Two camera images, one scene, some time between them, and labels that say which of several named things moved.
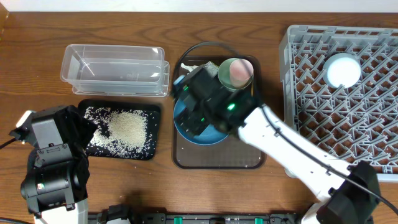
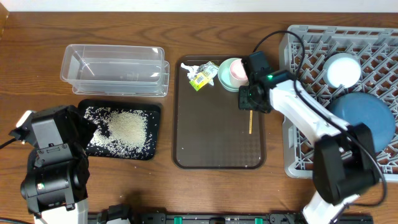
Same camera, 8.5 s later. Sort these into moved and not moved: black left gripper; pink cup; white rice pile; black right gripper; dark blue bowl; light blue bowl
Moved: dark blue bowl; black right gripper
Not moved: light blue bowl; pink cup; white rice pile; black left gripper
